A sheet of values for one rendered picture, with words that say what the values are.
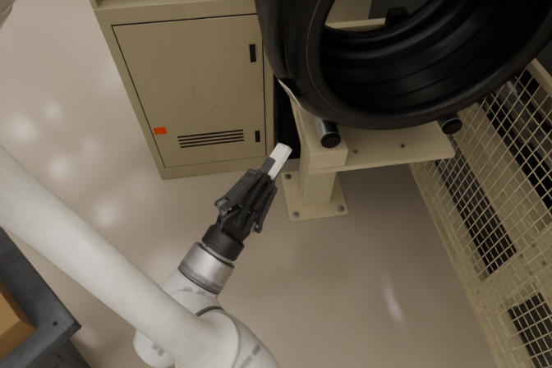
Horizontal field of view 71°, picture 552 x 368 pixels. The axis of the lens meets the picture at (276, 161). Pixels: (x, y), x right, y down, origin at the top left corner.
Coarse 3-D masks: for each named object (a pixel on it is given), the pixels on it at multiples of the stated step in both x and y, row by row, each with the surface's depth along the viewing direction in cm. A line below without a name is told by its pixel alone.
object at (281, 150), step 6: (282, 144) 76; (276, 150) 76; (282, 150) 75; (288, 150) 75; (270, 156) 76; (276, 156) 75; (282, 156) 74; (276, 162) 74; (276, 168) 74; (270, 174) 73
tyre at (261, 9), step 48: (288, 0) 58; (432, 0) 93; (480, 0) 88; (528, 0) 77; (288, 48) 64; (336, 48) 97; (384, 48) 99; (432, 48) 96; (480, 48) 87; (528, 48) 70; (336, 96) 73; (384, 96) 93; (432, 96) 90; (480, 96) 79
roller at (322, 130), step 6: (318, 120) 88; (324, 120) 86; (318, 126) 87; (324, 126) 85; (330, 126) 85; (336, 126) 86; (318, 132) 87; (324, 132) 85; (330, 132) 84; (336, 132) 84; (324, 138) 84; (330, 138) 84; (336, 138) 84; (324, 144) 85; (330, 144) 86; (336, 144) 86
